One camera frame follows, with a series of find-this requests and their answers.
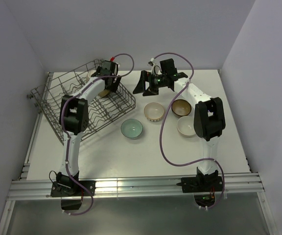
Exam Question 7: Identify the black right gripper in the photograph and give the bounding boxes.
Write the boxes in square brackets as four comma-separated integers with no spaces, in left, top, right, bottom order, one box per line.
[133,70,167,96]

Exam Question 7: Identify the black bowl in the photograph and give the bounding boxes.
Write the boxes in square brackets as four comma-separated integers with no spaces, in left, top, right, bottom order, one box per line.
[98,89,111,98]

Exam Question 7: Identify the white bowl blue stripes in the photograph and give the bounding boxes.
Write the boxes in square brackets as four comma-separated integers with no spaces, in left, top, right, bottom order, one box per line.
[143,102,165,122]

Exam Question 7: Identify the red patterned white bowl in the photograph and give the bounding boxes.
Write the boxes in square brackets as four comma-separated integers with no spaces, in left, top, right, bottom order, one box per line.
[86,70,96,83]

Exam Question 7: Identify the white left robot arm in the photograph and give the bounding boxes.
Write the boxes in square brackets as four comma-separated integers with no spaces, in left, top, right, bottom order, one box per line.
[56,58,120,195]

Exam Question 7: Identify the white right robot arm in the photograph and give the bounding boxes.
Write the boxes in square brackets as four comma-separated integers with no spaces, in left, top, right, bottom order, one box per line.
[133,58,226,191]

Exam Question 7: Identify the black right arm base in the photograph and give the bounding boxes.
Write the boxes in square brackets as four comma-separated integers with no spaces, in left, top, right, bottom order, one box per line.
[176,170,224,208]

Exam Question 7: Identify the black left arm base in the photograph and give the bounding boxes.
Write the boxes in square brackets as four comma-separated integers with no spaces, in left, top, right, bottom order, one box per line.
[49,170,96,212]

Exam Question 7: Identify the brown glazed bowl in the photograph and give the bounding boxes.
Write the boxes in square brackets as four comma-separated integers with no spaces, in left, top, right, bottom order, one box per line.
[171,99,192,117]

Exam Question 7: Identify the pale green bowl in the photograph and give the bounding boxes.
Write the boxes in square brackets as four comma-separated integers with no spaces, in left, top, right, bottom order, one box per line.
[120,118,143,139]

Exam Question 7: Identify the plain white bowl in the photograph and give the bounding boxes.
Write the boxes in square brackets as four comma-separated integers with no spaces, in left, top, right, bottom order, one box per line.
[177,116,196,137]

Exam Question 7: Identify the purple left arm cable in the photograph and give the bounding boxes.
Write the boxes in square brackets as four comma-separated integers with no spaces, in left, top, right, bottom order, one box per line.
[61,52,135,216]

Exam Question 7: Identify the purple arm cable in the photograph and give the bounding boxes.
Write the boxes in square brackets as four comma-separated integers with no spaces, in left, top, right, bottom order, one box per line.
[152,51,227,209]
[61,52,135,216]

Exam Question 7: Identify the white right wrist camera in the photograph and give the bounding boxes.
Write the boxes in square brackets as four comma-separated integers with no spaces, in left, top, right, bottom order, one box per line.
[148,58,161,75]

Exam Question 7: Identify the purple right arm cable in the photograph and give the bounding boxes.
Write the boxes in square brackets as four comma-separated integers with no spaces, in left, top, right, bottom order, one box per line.
[152,51,227,209]

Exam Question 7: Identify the grey wire dish rack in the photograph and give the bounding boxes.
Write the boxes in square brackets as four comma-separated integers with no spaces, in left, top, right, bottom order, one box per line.
[27,59,136,143]

